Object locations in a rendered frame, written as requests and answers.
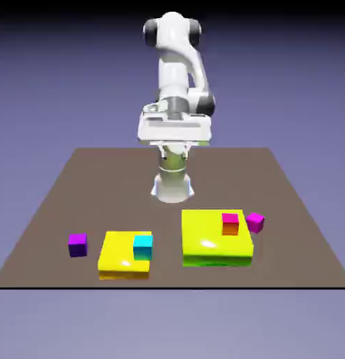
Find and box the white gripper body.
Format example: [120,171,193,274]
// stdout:
[137,111,212,147]

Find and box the small pink cube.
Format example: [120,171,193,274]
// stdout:
[221,212,240,236]

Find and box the small cyan cube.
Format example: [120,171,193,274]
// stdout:
[133,234,154,262]

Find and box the small magenta cube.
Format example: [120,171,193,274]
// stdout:
[245,212,266,234]

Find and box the small purple cube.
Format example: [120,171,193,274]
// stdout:
[67,232,88,258]

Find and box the large lime yellow box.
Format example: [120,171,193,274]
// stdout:
[181,208,255,268]

